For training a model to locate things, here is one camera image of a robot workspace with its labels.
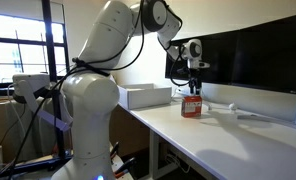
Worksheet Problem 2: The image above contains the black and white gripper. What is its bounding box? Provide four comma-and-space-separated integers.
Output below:
188, 60, 210, 96

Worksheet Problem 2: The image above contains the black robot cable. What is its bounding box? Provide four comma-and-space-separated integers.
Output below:
0, 0, 184, 180

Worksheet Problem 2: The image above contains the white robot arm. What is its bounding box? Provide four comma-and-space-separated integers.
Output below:
51, 0, 205, 180

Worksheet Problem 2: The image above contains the small red box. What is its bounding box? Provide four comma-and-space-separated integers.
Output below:
181, 96, 202, 118

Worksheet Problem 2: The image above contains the right black monitor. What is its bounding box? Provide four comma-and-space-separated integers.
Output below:
232, 15, 296, 94

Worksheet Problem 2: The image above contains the left black monitor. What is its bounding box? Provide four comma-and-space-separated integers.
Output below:
165, 31, 238, 84

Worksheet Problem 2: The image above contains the white open box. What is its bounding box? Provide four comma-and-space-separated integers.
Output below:
118, 83, 172, 110

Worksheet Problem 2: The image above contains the black window frame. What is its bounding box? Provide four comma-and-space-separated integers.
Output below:
0, 0, 68, 88

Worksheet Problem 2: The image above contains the white power strip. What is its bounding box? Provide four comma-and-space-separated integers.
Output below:
175, 87, 194, 97

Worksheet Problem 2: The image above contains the cardboard box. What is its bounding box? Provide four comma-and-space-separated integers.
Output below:
0, 102, 24, 163

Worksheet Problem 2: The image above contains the white camera on stand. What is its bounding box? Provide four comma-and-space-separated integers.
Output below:
12, 73, 70, 131

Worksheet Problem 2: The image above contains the white table leg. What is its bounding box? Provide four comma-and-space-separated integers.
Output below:
148, 130, 178, 180

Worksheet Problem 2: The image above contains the black monitor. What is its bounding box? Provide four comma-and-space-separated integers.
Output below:
232, 15, 296, 94
165, 31, 238, 84

